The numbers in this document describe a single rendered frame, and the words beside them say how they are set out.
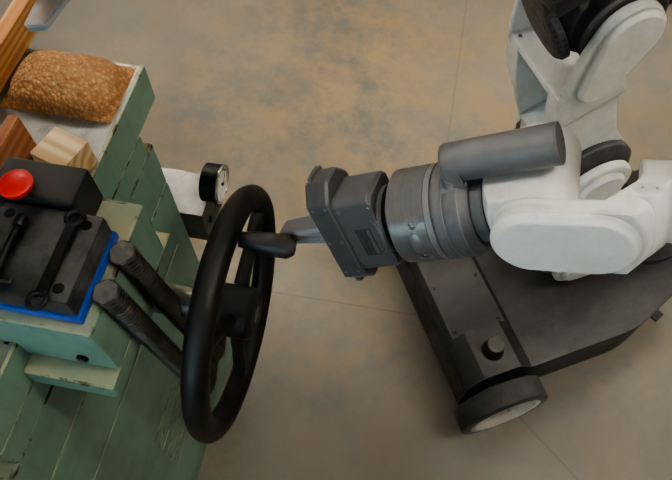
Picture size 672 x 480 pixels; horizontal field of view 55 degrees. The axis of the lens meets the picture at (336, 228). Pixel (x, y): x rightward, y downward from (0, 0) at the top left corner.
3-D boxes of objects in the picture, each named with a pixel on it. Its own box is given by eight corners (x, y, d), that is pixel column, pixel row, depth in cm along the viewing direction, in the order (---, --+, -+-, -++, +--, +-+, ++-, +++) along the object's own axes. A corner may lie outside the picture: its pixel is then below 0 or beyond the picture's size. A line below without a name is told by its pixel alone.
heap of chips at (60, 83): (111, 123, 76) (101, 102, 73) (-1, 106, 77) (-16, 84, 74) (137, 68, 80) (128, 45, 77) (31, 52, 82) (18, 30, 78)
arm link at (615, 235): (504, 197, 60) (666, 203, 55) (491, 271, 54) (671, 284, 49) (500, 142, 55) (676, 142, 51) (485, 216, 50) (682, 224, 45)
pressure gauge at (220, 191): (222, 218, 103) (214, 189, 96) (199, 214, 104) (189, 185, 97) (233, 186, 106) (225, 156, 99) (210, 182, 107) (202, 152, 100)
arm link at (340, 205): (374, 239, 71) (478, 226, 65) (346, 302, 65) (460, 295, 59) (326, 145, 65) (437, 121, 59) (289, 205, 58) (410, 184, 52)
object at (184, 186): (212, 241, 109) (203, 216, 102) (142, 229, 110) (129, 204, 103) (225, 200, 113) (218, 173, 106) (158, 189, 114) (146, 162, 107)
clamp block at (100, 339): (118, 374, 64) (88, 342, 56) (-10, 350, 65) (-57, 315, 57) (166, 244, 71) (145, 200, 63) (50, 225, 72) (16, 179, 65)
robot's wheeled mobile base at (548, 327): (591, 166, 180) (639, 83, 151) (703, 333, 155) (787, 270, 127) (376, 233, 169) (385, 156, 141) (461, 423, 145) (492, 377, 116)
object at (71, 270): (83, 325, 57) (60, 298, 52) (-34, 303, 58) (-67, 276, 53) (134, 201, 63) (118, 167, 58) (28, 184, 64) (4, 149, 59)
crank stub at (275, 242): (298, 248, 67) (293, 265, 65) (244, 239, 67) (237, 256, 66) (298, 231, 65) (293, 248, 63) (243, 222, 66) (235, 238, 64)
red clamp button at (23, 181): (27, 203, 57) (22, 197, 56) (-5, 198, 57) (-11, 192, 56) (41, 176, 58) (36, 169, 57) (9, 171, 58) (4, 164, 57)
